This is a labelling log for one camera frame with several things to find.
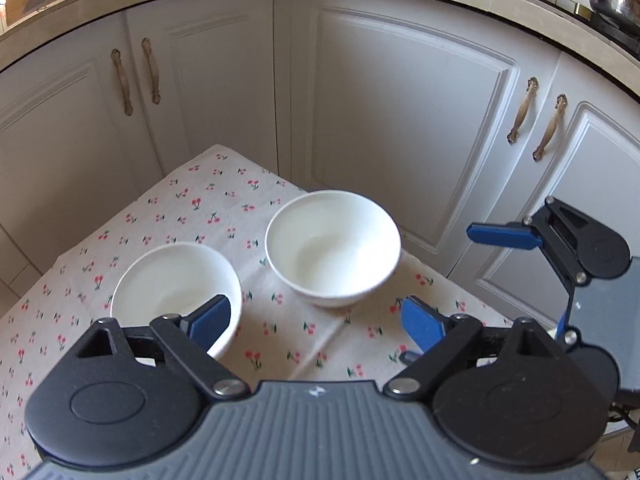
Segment white kitchen cabinets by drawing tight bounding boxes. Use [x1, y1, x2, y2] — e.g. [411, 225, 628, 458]
[0, 0, 640, 431]

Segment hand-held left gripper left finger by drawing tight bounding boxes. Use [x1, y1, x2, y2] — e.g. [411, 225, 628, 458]
[75, 294, 251, 402]

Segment white ceramic bowl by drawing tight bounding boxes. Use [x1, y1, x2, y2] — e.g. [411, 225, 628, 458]
[264, 190, 402, 309]
[110, 241, 244, 361]

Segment cherry-print tablecloth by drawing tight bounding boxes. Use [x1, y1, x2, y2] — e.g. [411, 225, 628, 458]
[0, 144, 511, 480]

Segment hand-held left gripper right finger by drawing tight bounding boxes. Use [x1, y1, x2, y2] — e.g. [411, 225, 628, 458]
[382, 295, 569, 402]

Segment bronze cabinet handle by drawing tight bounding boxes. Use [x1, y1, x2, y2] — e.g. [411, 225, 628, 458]
[531, 93, 569, 163]
[507, 77, 540, 145]
[110, 48, 135, 116]
[141, 37, 164, 106]

